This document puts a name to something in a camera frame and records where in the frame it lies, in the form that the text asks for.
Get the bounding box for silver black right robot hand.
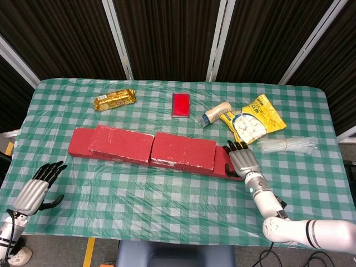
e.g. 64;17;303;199
222;140;261;179

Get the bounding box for black floor cable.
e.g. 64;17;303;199
260;242;336;267

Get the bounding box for green checked tablecloth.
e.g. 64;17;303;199
0;77;356;249

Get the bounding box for yellow marshmallow bag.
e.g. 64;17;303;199
219;93;288;146

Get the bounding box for white partition frame post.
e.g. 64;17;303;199
101;0;135;81
278;0;350;86
0;36;41;90
206;0;237;82

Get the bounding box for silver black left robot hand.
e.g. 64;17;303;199
12;160;68;216

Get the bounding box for white clog shoe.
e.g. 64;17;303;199
8;246;33;266

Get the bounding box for red flat case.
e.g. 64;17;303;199
171;92;191;118

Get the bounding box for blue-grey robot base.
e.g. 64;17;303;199
116;240;236;267

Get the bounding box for gold biscuit packet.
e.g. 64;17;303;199
93;88;137;112

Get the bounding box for clear plastic bag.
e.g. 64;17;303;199
256;136;318;154

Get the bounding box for beige tube with blue cap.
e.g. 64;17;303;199
199;101;233;128

